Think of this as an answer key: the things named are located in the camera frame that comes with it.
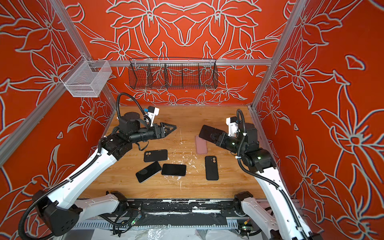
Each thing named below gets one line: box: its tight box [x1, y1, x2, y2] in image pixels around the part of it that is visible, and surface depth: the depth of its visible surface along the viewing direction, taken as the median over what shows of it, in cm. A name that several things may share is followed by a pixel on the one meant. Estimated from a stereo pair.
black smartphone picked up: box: [199, 124, 226, 145], surface depth 69 cm
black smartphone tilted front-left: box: [135, 161, 162, 184], surface depth 87 cm
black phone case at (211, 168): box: [205, 155, 219, 181], surface depth 89 cm
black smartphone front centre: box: [161, 163, 187, 176], surface depth 89 cm
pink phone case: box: [195, 135, 208, 154], surface depth 99 cm
